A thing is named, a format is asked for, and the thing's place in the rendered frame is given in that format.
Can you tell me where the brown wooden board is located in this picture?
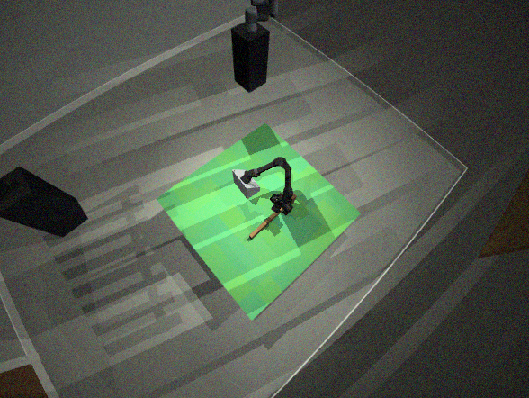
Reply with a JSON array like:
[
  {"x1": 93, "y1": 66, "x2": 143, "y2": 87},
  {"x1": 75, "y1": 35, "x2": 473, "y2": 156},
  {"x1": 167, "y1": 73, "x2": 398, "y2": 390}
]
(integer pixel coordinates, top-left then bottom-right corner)
[{"x1": 249, "y1": 208, "x2": 283, "y2": 239}]

